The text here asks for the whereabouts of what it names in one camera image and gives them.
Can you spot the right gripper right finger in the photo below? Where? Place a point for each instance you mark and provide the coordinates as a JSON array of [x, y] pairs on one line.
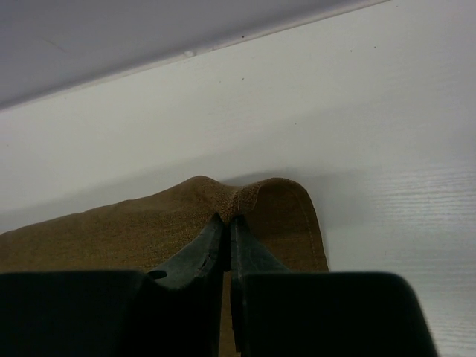
[[279, 312]]

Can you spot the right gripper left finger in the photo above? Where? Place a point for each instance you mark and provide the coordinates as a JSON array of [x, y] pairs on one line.
[[173, 310]]

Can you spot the brown cloth napkin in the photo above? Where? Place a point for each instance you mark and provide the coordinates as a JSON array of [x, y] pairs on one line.
[[141, 233]]

